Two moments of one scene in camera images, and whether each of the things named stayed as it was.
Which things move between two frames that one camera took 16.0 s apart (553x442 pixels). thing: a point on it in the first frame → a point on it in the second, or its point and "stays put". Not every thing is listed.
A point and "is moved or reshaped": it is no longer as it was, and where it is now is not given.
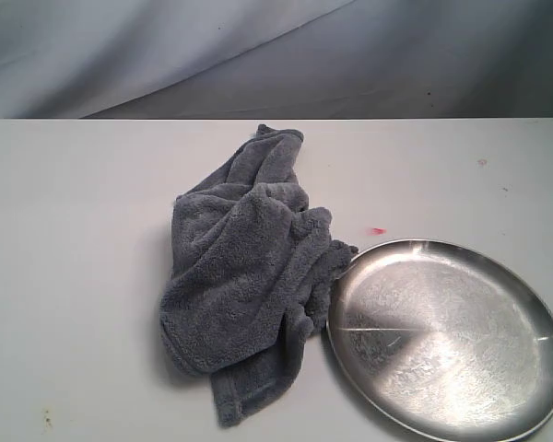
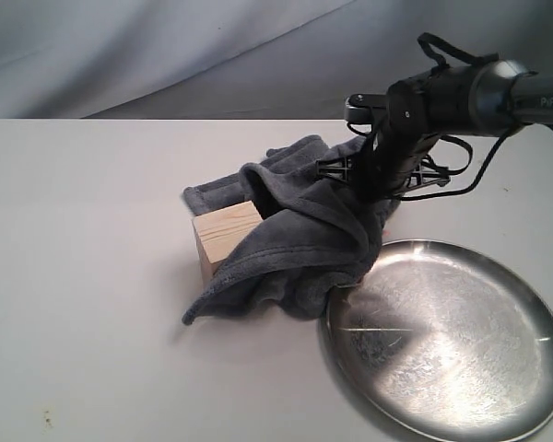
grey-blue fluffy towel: x=250 y=277 is moved or reshaped
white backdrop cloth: x=276 y=62 stays put
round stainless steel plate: x=445 y=340 stays put
